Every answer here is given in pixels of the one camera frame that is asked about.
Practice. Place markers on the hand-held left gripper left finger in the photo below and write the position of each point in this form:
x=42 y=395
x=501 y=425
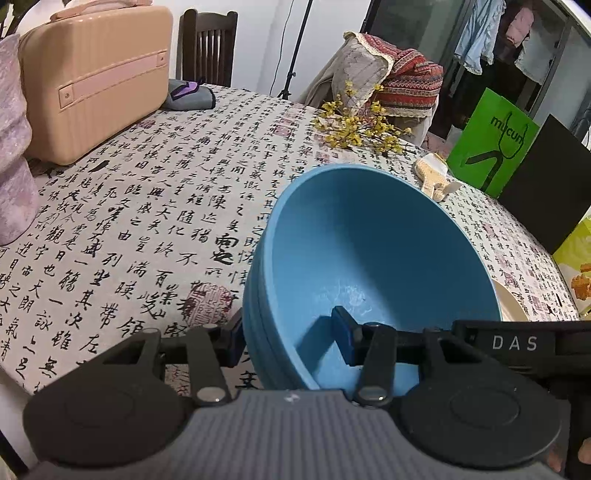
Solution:
x=235 y=339

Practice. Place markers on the red patterned blanket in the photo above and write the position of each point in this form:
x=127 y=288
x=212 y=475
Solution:
x=411 y=83

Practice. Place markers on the cream round plate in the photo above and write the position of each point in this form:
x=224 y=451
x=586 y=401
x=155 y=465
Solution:
x=512 y=304

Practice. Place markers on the person's right hand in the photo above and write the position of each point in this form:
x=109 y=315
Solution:
x=585 y=450

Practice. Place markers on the dark sliding glass door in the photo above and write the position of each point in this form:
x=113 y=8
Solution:
x=406 y=18

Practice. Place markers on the yellow-green snack box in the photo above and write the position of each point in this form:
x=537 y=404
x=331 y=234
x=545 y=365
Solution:
x=577 y=277

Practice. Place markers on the dark wooden chair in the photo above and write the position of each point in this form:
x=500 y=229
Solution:
x=207 y=50

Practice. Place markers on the black studio light stand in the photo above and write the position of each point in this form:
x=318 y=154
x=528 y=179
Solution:
x=300 y=41

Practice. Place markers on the grey lace-trimmed cloth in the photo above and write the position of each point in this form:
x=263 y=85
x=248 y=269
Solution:
x=351 y=69

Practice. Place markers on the pink ribbed suitcase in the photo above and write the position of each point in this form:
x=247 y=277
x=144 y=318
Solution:
x=101 y=69

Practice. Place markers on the green paper bag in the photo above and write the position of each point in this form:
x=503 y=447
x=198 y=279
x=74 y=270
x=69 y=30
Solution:
x=489 y=143

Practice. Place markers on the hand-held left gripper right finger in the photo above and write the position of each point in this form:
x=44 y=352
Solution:
x=344 y=337

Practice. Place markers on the pale purple textured vase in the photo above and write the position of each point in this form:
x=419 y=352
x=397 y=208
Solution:
x=14 y=161

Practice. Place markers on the hanging pink garment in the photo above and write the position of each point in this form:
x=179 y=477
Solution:
x=519 y=25

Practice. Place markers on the grey and purple pouch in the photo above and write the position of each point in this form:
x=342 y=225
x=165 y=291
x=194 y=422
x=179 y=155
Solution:
x=189 y=97

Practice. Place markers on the hanging light blue shirt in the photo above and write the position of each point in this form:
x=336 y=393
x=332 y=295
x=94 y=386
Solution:
x=480 y=37

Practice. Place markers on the black paper bag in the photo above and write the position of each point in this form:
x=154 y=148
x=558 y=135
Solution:
x=549 y=184

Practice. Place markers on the yellow flower branch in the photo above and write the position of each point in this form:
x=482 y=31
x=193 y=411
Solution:
x=355 y=129

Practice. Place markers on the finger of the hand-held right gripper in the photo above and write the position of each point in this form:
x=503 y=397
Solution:
x=468 y=333

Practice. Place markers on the hanging white garment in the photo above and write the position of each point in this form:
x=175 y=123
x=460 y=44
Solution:
x=538 y=55

